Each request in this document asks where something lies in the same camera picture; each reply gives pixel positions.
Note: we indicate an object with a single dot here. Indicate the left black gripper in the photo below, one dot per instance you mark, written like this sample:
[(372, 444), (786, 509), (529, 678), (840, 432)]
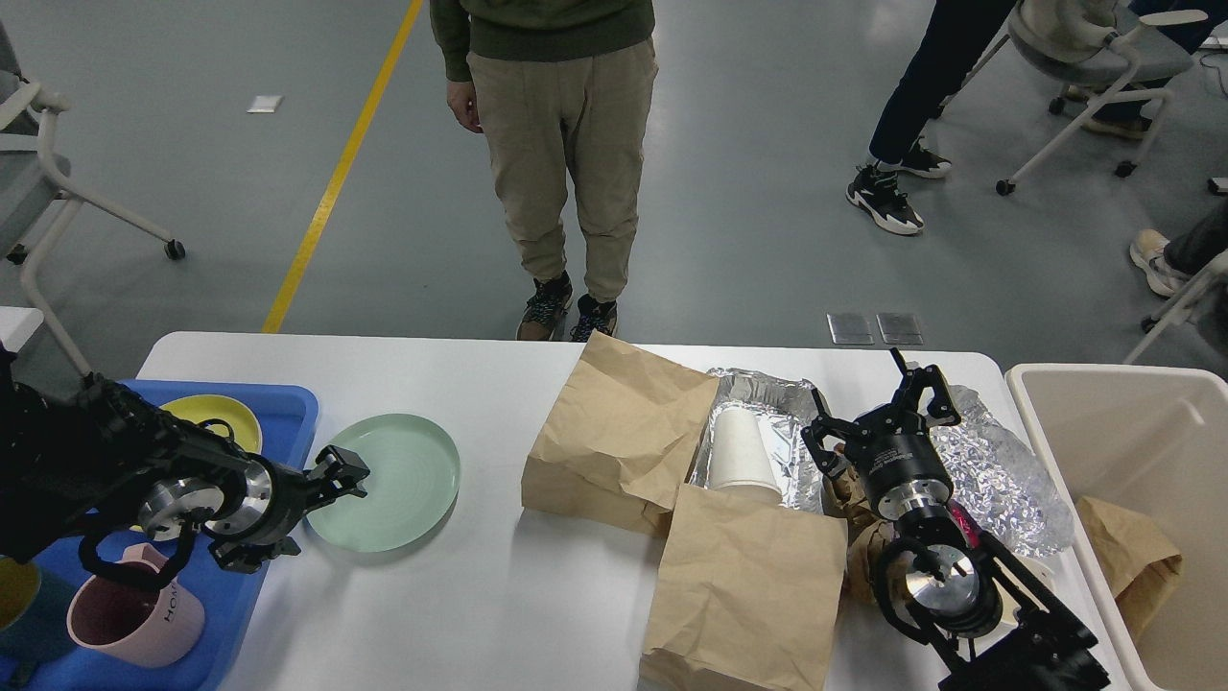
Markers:
[(253, 527)]

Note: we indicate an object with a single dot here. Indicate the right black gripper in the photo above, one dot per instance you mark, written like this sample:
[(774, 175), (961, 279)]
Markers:
[(890, 448)]

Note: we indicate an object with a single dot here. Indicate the light green plate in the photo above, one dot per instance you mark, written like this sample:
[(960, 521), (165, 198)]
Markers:
[(414, 480)]

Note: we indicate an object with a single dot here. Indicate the pink mug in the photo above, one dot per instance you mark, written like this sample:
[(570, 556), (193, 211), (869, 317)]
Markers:
[(144, 628)]

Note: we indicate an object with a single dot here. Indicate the blue-grey mug yellow inside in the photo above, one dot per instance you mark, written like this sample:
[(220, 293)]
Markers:
[(34, 605)]

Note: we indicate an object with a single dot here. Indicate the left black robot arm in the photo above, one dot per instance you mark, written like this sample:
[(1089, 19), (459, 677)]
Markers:
[(137, 486)]

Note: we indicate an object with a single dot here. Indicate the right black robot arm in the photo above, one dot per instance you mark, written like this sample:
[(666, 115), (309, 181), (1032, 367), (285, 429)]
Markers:
[(941, 579)]

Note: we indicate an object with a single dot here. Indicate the aluminium foil tray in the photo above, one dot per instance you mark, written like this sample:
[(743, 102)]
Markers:
[(780, 408)]

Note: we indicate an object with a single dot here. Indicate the crumpled brown paper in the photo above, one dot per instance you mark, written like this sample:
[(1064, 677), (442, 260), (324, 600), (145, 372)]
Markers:
[(868, 535)]

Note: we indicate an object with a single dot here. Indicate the yellow plate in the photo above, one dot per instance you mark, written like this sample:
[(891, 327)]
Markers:
[(223, 415)]

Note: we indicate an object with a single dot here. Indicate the white paper cup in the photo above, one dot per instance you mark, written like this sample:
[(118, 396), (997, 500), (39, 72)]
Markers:
[(739, 463)]

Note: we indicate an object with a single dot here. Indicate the crumpled aluminium foil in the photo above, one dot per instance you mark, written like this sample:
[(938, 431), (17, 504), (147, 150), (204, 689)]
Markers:
[(1000, 482)]

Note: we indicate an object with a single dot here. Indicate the lower brown paper bag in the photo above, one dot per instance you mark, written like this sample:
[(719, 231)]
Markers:
[(746, 596)]

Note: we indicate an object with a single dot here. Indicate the brown paper bag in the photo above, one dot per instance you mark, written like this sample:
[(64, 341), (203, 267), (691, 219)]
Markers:
[(620, 439), (746, 596)]

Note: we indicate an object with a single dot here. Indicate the upper brown paper bag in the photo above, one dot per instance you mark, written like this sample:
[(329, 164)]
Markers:
[(620, 439)]

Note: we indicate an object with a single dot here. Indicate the blue plastic tray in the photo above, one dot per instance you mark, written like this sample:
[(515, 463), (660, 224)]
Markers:
[(288, 416)]

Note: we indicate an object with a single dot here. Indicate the beige plastic bin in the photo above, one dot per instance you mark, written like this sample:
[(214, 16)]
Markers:
[(1153, 440)]

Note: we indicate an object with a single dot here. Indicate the white chair at right edge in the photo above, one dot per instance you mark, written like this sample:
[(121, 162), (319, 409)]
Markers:
[(1181, 306)]

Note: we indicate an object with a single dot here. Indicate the brown bag in bin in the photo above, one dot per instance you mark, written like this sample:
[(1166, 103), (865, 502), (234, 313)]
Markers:
[(1141, 565)]

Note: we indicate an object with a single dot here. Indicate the seated person at right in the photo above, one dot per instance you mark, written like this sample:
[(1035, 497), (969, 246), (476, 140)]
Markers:
[(1169, 264)]

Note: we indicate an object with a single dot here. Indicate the person in black trousers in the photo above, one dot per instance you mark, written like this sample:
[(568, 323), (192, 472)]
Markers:
[(956, 36)]

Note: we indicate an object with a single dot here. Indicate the left white office chair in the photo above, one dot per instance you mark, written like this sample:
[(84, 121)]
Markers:
[(41, 199)]

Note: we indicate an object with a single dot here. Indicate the white office chair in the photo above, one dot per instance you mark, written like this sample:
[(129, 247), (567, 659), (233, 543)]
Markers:
[(1101, 48), (41, 199)]

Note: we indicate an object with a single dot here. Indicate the right white office chair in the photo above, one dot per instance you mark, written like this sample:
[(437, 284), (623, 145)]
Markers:
[(1101, 48)]

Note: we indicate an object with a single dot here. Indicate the person in khaki trousers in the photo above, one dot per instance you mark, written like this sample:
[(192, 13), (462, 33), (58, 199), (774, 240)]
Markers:
[(561, 91)]

